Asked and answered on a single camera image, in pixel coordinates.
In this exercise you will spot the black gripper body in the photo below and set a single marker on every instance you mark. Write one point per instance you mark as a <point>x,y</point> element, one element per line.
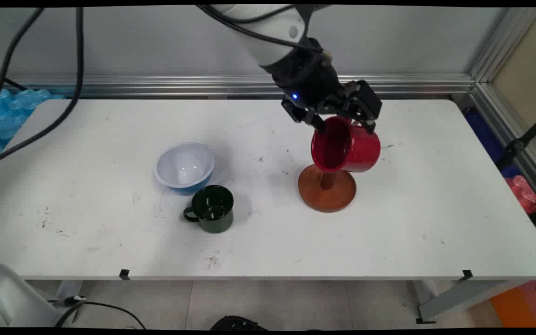
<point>307,79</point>

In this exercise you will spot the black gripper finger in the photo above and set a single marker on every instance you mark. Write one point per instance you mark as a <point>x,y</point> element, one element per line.
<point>363,102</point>
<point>303,114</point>

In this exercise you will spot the red enamel mug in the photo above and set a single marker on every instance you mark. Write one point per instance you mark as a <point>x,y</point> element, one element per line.
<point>358,149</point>

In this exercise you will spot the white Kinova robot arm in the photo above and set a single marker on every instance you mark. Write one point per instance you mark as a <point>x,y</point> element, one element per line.
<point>268,42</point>

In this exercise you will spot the brown wooden mug tree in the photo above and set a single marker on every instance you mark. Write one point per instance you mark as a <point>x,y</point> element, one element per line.
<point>328,197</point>

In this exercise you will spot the blue plastic crate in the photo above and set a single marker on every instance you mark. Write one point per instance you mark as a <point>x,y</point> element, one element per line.
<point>486,135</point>

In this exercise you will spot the white and blue bowl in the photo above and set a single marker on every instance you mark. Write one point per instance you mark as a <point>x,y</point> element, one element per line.
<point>184,165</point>

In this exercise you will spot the dark green enamel mug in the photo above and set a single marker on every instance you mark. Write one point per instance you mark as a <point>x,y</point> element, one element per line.
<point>214,209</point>

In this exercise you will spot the black tripod stand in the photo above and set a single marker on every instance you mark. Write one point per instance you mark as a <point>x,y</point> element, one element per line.
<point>524,137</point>

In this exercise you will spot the red plastic bag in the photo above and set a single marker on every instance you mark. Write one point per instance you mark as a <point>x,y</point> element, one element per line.
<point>524,193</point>

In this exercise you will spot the small black table clip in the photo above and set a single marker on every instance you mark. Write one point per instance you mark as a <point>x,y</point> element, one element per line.
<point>467,274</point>
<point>124,274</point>

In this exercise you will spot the grey metal table leg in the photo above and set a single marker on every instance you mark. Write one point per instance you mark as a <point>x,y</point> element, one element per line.
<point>454,298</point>
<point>69,289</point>

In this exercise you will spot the black object on floor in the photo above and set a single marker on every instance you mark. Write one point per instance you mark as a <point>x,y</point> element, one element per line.
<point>237,323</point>

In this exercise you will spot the orange box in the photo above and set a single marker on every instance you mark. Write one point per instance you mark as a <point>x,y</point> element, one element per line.
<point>519,304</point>

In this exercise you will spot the blue bubble wrap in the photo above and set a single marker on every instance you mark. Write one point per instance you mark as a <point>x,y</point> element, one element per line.
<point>7,116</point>

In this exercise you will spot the grey rounded plastic housing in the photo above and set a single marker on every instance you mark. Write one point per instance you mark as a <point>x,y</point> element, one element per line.
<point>12,298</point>

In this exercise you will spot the slanted aluminium frame post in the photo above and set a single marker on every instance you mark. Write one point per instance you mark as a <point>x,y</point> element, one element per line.
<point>505,70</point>

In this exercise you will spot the horizontal aluminium frame rail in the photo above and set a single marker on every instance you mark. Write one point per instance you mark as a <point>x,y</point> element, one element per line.
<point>156,86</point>

